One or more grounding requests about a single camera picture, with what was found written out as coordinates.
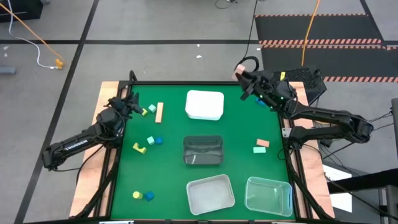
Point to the dark smoky plastic bin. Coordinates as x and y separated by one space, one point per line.
203 155

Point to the pink rectangular block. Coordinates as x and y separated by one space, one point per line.
262 143

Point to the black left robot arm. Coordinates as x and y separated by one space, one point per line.
74 145

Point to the yellow L-shaped block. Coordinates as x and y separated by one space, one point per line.
140 151

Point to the white plastic bin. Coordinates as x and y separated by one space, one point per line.
204 104

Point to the yellow cube block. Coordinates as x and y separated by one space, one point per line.
145 112

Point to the bright blue cube block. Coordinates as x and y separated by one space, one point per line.
149 196

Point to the black beam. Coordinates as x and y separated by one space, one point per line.
367 181

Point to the black perforated computer case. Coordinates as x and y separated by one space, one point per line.
303 74

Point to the black aluminium table frame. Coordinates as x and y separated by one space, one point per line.
174 82

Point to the grey flat object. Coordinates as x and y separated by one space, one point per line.
7 70

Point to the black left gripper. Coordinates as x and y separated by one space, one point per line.
121 105

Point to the black box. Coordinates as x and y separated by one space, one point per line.
18 11

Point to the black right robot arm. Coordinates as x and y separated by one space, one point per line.
329 116

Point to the mint cube block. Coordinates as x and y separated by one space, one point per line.
152 108
150 140

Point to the black striped floor mat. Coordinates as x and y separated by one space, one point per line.
326 59

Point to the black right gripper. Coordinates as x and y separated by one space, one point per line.
269 87

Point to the mint rectangular block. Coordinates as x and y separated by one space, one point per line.
259 150

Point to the grey post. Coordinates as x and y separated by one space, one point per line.
395 124

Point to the green table mat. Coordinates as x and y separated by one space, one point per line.
168 174

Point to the yellow cylinder block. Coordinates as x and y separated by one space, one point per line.
137 195

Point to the frosted clear plastic bin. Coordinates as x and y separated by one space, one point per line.
210 196

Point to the long pink block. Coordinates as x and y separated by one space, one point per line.
159 112

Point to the white board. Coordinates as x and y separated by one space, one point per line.
342 202

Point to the silver metal bracket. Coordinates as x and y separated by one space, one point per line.
286 132

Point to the dark blue block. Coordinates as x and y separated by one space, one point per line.
159 140

